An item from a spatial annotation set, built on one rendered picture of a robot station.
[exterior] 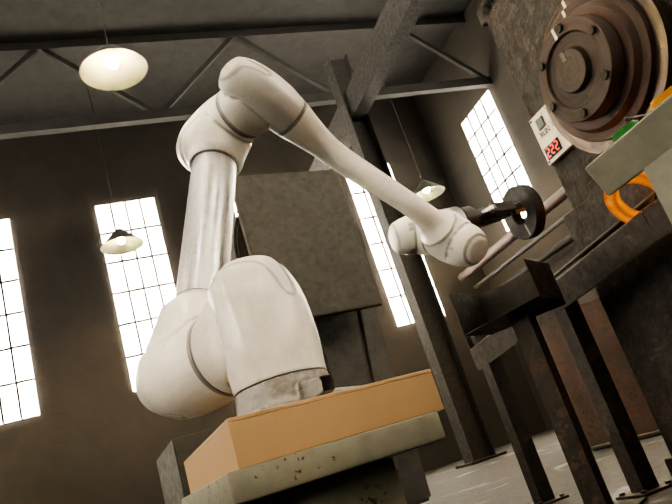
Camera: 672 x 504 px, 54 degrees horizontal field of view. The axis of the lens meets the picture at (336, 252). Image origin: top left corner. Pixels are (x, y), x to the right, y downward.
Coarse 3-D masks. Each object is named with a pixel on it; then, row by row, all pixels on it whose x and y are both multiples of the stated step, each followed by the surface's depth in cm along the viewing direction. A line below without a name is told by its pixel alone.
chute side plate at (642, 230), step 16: (656, 208) 171; (640, 224) 177; (656, 224) 172; (608, 240) 188; (624, 240) 183; (640, 240) 178; (656, 240) 173; (592, 256) 195; (608, 256) 189; (624, 256) 184; (576, 272) 203; (592, 272) 197; (608, 272) 191; (560, 288) 211; (576, 288) 204; (544, 320) 221; (496, 336) 250; (512, 336) 240; (480, 352) 262; (496, 352) 252; (480, 368) 264
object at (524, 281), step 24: (528, 264) 191; (504, 288) 214; (528, 288) 209; (552, 288) 198; (456, 312) 202; (480, 312) 216; (504, 312) 214; (528, 312) 197; (528, 336) 195; (528, 360) 194; (552, 360) 195; (552, 384) 190; (552, 408) 189; (576, 432) 185; (576, 456) 184; (576, 480) 184; (600, 480) 182
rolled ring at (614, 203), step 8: (640, 176) 170; (648, 184) 170; (616, 192) 179; (608, 200) 182; (616, 200) 181; (608, 208) 184; (616, 208) 182; (624, 208) 182; (616, 216) 184; (624, 216) 182; (632, 216) 181
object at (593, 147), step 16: (640, 0) 165; (656, 0) 164; (656, 16) 161; (656, 32) 162; (656, 48) 163; (656, 64) 164; (656, 80) 165; (656, 96) 166; (560, 128) 199; (576, 144) 194; (592, 144) 188; (608, 144) 183
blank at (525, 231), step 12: (516, 192) 183; (528, 192) 179; (528, 204) 180; (540, 204) 178; (516, 216) 188; (528, 216) 181; (540, 216) 178; (516, 228) 187; (528, 228) 182; (540, 228) 180
